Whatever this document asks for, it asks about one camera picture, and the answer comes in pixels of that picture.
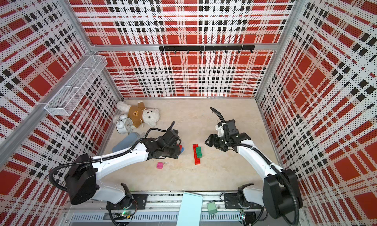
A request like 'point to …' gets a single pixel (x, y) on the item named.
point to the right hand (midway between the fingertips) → (211, 143)
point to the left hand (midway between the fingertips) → (179, 151)
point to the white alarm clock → (124, 124)
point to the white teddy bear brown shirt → (139, 114)
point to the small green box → (211, 208)
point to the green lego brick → (199, 152)
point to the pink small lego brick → (160, 165)
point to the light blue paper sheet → (190, 210)
